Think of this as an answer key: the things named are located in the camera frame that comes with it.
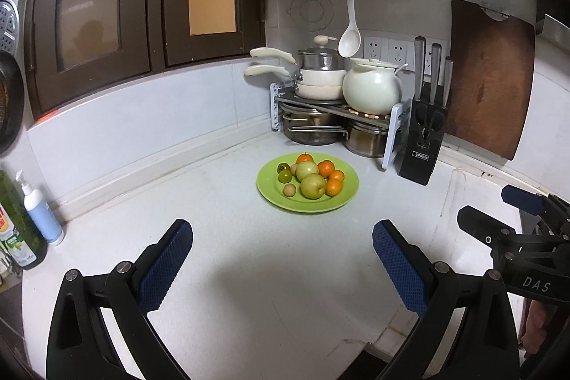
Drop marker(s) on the green dish soap bottle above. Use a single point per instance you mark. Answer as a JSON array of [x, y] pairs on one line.
[[18, 224]]

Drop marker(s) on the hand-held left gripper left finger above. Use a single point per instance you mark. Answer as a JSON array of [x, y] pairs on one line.
[[167, 268]]

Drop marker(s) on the white ladle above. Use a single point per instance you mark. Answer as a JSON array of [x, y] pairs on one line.
[[348, 41]]

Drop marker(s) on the orange tangerine with stem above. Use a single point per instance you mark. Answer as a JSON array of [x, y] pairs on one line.
[[305, 158]]

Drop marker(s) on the perforated steel steamer plate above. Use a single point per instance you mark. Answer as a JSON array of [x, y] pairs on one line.
[[6, 24]]

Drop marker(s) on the white wall socket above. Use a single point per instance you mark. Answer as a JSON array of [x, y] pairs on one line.
[[373, 48], [397, 50]]

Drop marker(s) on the black knife block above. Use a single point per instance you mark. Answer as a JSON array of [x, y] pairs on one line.
[[421, 166]]

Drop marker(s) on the green plate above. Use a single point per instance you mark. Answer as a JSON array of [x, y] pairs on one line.
[[271, 188]]

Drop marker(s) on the white ceramic pot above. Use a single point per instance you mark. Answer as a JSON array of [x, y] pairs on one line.
[[369, 88]]

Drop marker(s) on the small green tangerine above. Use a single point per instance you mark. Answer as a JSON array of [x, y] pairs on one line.
[[283, 167], [284, 177]]

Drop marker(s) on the steel pot with lid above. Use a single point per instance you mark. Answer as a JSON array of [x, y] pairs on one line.
[[320, 59]]

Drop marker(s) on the hanging frying pans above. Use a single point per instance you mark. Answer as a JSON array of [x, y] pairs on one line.
[[9, 104]]

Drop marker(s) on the brown framed window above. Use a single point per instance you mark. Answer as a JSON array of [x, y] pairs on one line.
[[142, 6]]

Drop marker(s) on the person's right hand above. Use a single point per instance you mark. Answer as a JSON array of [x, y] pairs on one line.
[[535, 326]]

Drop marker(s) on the cream saucepan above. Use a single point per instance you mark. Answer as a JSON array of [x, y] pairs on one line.
[[320, 77], [318, 92]]

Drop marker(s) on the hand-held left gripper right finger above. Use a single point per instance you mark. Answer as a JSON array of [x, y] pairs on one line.
[[398, 268]]

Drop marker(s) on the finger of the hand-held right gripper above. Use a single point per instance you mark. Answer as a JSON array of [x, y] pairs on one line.
[[521, 198], [483, 226]]

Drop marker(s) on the white blue pump bottle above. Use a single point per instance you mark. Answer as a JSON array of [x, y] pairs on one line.
[[42, 215]]

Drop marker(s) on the grey two-tier pot rack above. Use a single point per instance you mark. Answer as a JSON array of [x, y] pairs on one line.
[[394, 135]]

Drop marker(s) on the brown wooden cutting board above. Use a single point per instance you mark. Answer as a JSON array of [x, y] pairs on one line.
[[490, 86]]

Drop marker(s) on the wooden bead trivet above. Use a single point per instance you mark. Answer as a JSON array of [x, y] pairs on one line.
[[365, 116]]

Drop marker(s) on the steel range hood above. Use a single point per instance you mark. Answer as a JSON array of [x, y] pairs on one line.
[[559, 32]]

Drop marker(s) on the black kitchen scissors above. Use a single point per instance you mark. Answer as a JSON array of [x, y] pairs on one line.
[[429, 124]]

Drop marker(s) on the tall steel pot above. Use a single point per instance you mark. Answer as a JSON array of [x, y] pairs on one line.
[[365, 142]]

